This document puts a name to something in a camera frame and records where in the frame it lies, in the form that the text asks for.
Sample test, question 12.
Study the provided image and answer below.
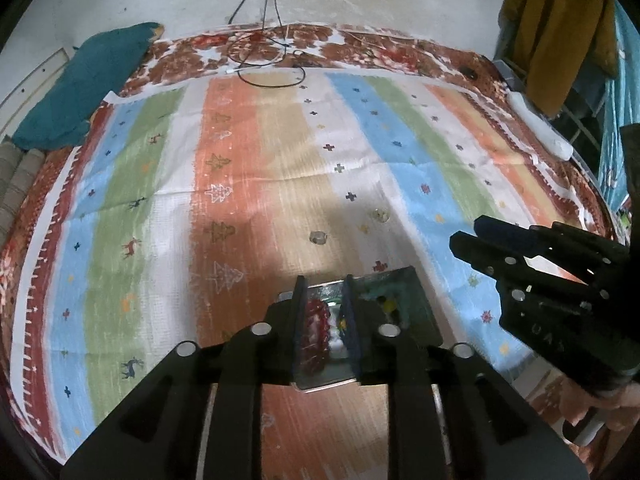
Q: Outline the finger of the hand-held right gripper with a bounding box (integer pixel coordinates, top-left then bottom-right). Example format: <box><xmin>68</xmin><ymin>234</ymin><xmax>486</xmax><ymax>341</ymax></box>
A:
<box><xmin>448</xmin><ymin>231</ymin><xmax>601</xmax><ymax>313</ymax></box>
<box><xmin>474</xmin><ymin>214</ymin><xmax>628</xmax><ymax>283</ymax></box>

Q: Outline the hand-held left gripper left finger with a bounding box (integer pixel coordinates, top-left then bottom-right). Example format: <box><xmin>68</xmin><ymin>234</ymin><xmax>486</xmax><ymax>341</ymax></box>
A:
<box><xmin>62</xmin><ymin>275</ymin><xmax>308</xmax><ymax>480</ymax></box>

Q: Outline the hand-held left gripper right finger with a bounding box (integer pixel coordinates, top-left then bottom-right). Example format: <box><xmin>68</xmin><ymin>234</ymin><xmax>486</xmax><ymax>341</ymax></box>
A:
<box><xmin>344</xmin><ymin>274</ymin><xmax>590</xmax><ymax>480</ymax></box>

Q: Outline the red bead bracelet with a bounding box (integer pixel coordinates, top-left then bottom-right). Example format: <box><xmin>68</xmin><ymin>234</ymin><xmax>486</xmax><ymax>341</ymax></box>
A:
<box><xmin>299</xmin><ymin>297</ymin><xmax>332</xmax><ymax>376</ymax></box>

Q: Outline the white bead bracelet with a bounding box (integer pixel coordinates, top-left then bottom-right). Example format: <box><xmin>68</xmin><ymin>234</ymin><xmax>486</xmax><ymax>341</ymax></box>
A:
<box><xmin>325</xmin><ymin>310</ymin><xmax>348</xmax><ymax>361</ymax></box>

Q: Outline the clear plastic packet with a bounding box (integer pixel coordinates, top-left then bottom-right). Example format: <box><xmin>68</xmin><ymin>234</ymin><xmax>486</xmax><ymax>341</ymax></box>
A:
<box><xmin>279</xmin><ymin>267</ymin><xmax>444</xmax><ymax>392</ymax></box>

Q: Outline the person's right hand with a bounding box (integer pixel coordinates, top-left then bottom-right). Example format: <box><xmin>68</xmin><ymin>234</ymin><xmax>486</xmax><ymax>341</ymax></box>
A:
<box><xmin>559</xmin><ymin>374</ymin><xmax>640</xmax><ymax>442</ymax></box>

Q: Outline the white oblong bundle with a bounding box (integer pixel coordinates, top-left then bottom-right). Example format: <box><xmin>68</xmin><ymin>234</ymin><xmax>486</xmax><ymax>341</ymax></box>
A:
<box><xmin>509</xmin><ymin>91</ymin><xmax>574</xmax><ymax>162</ymax></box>

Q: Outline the grey metal rack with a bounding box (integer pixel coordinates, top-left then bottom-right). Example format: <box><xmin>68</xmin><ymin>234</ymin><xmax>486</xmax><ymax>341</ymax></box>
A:
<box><xmin>492</xmin><ymin>57</ymin><xmax>603</xmax><ymax>153</ymax></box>

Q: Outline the striped printed cloth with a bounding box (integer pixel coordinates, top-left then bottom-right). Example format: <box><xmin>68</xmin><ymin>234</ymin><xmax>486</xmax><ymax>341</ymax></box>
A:
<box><xmin>10</xmin><ymin>67</ymin><xmax>608</xmax><ymax>467</ymax></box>

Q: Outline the teal patterned curtain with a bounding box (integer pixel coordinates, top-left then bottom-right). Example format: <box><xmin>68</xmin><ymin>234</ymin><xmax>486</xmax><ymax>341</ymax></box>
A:
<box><xmin>597</xmin><ymin>2</ymin><xmax>640</xmax><ymax>203</ymax></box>

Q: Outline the yellow hanging cloth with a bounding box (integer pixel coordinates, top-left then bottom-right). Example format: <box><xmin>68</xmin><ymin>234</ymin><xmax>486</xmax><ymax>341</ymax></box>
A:
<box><xmin>501</xmin><ymin>0</ymin><xmax>619</xmax><ymax>119</ymax></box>

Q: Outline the teal blanket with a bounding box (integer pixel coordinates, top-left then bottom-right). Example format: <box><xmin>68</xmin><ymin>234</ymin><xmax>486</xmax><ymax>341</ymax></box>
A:
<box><xmin>12</xmin><ymin>22</ymin><xmax>165</xmax><ymax>152</ymax></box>

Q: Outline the white bed headboard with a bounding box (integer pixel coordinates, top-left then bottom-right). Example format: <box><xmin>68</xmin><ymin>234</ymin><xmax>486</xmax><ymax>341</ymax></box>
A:
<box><xmin>0</xmin><ymin>47</ymin><xmax>72</xmax><ymax>142</ymax></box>

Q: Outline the black power cable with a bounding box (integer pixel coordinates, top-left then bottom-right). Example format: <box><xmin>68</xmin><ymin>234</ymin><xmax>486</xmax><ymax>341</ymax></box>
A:
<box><xmin>226</xmin><ymin>0</ymin><xmax>307</xmax><ymax>89</ymax></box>

